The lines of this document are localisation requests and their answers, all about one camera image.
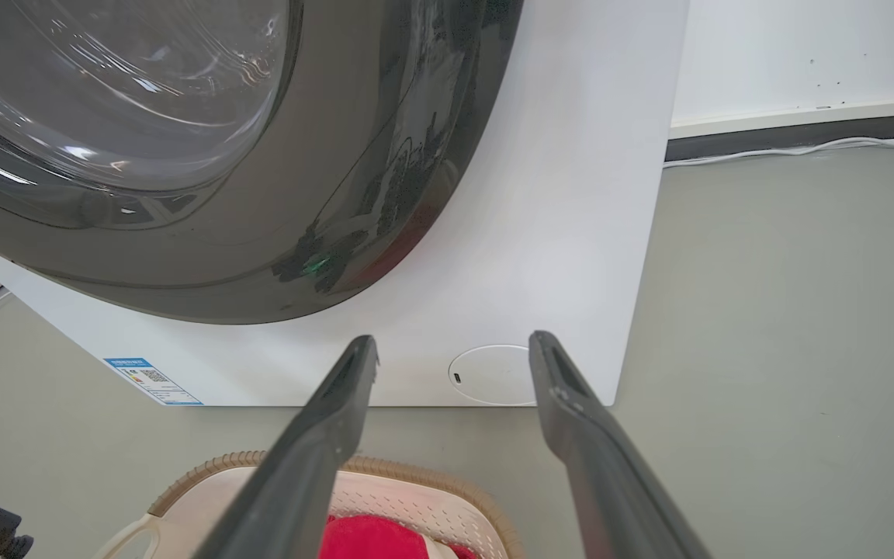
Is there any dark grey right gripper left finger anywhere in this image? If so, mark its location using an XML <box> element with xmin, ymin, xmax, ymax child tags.
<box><xmin>193</xmin><ymin>335</ymin><xmax>380</xmax><ymax>559</ymax></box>

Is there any blue energy label sticker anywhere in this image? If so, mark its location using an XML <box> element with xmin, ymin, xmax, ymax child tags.
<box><xmin>103</xmin><ymin>357</ymin><xmax>204</xmax><ymax>407</ymax></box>

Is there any white washing machine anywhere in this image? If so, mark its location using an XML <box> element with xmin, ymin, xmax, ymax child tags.
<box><xmin>0</xmin><ymin>0</ymin><xmax>691</xmax><ymax>408</ymax></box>

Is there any dark round washing machine door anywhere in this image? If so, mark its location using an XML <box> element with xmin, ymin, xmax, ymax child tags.
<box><xmin>0</xmin><ymin>0</ymin><xmax>525</xmax><ymax>325</ymax></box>

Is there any cream perforated laundry basket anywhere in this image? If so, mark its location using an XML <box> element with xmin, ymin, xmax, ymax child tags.
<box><xmin>92</xmin><ymin>451</ymin><xmax>526</xmax><ymax>559</ymax></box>

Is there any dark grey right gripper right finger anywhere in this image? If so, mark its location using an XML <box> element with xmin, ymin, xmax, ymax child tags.
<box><xmin>528</xmin><ymin>330</ymin><xmax>713</xmax><ymax>559</ymax></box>

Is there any round white filter cover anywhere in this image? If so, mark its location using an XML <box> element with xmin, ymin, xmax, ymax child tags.
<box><xmin>448</xmin><ymin>345</ymin><xmax>538</xmax><ymax>407</ymax></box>

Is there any red garment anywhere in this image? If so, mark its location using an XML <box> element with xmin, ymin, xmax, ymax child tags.
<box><xmin>318</xmin><ymin>513</ymin><xmax>479</xmax><ymax>559</ymax></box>

